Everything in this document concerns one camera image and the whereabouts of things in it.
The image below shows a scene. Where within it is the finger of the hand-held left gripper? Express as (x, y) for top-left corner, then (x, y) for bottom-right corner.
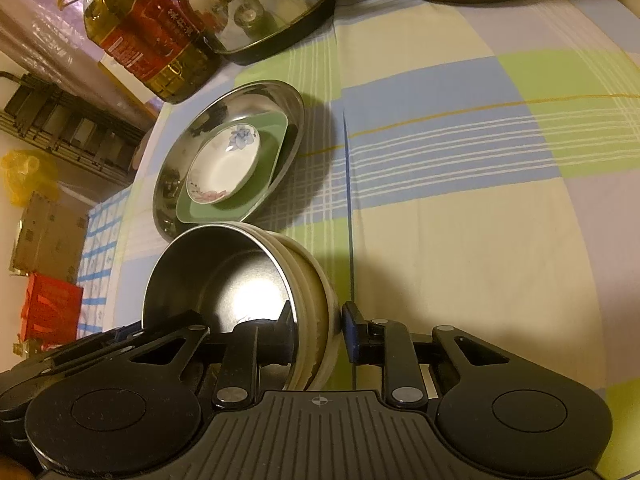
(42, 310), (207, 368)

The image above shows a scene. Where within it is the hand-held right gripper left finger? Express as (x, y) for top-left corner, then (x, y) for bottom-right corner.
(127, 304), (301, 409)

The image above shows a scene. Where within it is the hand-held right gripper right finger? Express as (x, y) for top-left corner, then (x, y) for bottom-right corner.
(341, 301), (512, 409)

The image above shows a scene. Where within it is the cream bowl with steel interior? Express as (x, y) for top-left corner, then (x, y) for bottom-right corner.
(260, 227), (347, 392)
(141, 223), (302, 392)

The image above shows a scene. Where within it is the round stainless steel plate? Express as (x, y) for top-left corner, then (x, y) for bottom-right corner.
(152, 80), (306, 241)

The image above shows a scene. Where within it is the white floral bowl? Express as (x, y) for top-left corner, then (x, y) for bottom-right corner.
(186, 123), (261, 205)

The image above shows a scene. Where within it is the green square plate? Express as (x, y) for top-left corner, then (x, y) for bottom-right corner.
(175, 110), (290, 224)

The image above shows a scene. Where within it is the red box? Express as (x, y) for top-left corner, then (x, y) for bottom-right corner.
(17, 272), (85, 357)

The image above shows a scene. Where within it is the blue white checked cloth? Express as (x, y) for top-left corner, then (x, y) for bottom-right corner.
(77, 187), (134, 342)

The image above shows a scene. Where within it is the cardboard box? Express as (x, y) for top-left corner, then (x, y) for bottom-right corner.
(10, 191), (91, 287)

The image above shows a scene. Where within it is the checked tablecloth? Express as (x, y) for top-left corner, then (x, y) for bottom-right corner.
(107, 0), (640, 413)

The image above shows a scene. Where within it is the yellow plastic bag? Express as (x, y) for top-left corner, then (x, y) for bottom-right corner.
(0, 149), (60, 207)

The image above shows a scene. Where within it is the dark metal rack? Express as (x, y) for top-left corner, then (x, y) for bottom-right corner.
(0, 72), (152, 182)

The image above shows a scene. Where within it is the cooking oil bottle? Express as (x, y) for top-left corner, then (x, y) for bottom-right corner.
(59, 0), (224, 106)

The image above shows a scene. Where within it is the clear plastic sheet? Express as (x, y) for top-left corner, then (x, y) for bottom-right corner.
(0, 0), (168, 121)

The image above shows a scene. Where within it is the stainless steel kettle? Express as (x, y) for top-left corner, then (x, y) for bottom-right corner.
(177, 0), (337, 67)

